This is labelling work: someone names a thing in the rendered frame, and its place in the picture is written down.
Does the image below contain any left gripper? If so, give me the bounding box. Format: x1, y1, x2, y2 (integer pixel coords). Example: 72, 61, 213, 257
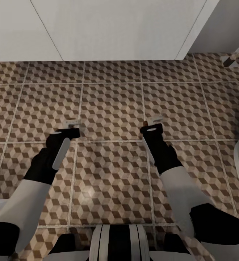
56, 128, 80, 141

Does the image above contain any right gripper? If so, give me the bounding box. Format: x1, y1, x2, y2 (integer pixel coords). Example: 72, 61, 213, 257
140, 123, 163, 135

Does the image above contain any robot trunk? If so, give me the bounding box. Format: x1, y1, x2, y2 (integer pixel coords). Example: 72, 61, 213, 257
89, 224, 150, 261

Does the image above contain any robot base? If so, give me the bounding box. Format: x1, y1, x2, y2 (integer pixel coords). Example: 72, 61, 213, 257
42, 234, 197, 261

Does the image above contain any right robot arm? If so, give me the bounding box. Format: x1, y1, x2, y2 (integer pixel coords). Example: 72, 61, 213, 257
140, 115, 239, 261

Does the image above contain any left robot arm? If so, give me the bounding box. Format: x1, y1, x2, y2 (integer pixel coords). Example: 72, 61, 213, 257
0, 119, 82, 261

